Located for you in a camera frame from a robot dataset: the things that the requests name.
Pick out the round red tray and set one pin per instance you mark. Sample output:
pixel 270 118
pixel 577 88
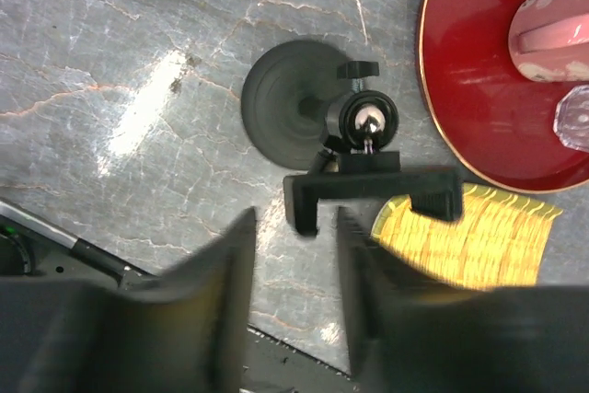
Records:
pixel 498 123

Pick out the woven bamboo mat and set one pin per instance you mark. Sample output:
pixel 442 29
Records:
pixel 499 241

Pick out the pink floral mug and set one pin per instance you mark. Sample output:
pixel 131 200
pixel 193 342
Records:
pixel 548 40

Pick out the clear glass tumbler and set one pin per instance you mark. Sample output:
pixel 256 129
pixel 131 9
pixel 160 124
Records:
pixel 571 122

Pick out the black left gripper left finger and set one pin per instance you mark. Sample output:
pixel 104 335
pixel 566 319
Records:
pixel 182 331

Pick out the black phone stand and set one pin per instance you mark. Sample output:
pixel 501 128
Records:
pixel 305 107

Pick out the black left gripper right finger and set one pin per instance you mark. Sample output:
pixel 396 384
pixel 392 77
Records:
pixel 407 332

